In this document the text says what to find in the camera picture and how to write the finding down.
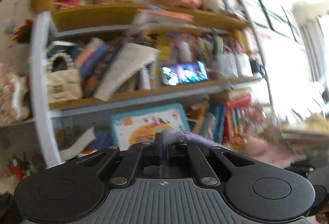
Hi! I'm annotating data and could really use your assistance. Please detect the white bookshelf frame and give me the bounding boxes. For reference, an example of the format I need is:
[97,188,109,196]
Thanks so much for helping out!
[28,0,278,169]

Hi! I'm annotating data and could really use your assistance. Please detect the cream quilted handbag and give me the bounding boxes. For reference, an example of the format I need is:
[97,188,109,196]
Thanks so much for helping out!
[46,52,82,103]

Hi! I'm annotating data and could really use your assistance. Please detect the red thick book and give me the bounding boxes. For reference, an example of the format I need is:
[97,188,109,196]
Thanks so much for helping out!
[225,93,251,110]

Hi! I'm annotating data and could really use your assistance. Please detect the smartphone with lit screen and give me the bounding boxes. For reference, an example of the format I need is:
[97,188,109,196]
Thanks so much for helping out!
[161,61,209,86]

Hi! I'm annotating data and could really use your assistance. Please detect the teal children's picture book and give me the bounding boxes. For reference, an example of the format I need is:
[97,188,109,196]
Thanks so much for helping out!
[109,103,190,150]

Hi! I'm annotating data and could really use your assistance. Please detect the pink plush toy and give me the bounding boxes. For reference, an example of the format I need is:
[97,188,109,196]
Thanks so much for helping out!
[244,136,307,168]

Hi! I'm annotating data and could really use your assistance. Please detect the purple and pink sweater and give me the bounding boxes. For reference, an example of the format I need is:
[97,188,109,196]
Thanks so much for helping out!
[161,130,224,151]

